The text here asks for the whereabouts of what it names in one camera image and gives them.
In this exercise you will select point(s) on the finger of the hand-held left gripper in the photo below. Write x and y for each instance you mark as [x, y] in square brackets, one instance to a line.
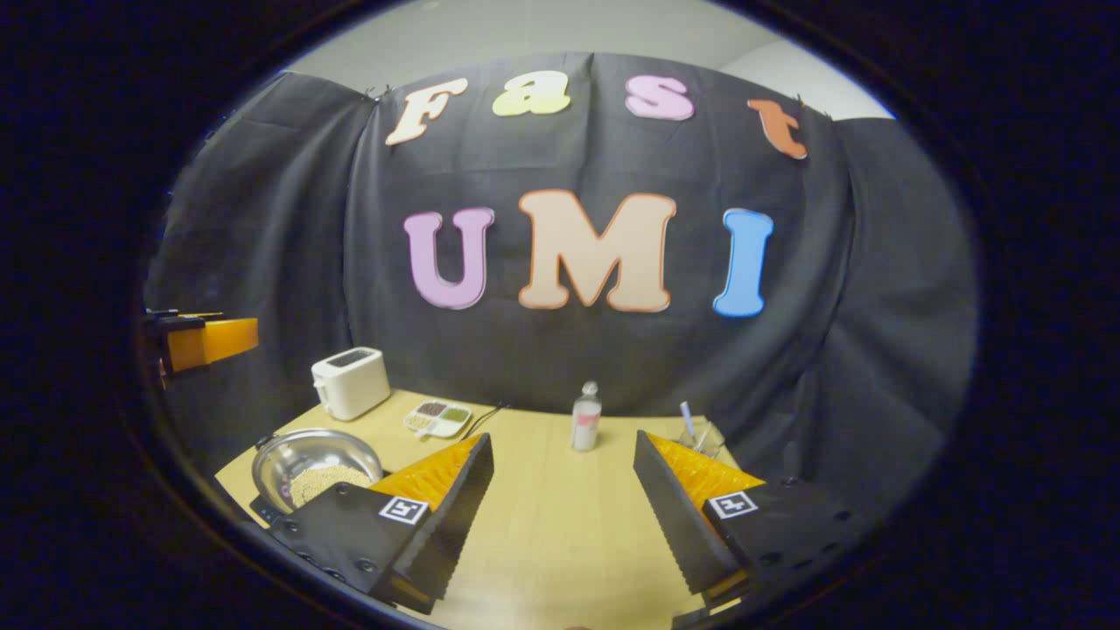
[214, 341]

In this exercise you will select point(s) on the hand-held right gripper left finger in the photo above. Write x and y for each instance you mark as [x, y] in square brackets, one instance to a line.
[455, 516]

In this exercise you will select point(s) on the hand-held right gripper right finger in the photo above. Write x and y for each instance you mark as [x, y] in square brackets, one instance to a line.
[669, 516]

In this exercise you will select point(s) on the black induction cooktop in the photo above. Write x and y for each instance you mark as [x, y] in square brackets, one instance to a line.
[265, 512]

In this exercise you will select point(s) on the white divided dish of grains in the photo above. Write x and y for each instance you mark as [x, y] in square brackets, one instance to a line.
[437, 418]

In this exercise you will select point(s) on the white straw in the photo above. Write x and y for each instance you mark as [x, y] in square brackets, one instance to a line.
[689, 418]

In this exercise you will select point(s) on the clear bottle with pink label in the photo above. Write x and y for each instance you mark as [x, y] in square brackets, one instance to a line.
[585, 424]

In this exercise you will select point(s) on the pile of yellow soybeans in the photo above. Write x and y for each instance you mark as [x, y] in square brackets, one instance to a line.
[328, 479]

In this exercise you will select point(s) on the white toaster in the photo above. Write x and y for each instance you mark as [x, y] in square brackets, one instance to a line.
[354, 385]

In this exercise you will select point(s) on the black backdrop cloth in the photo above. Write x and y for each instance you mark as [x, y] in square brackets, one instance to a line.
[857, 306]

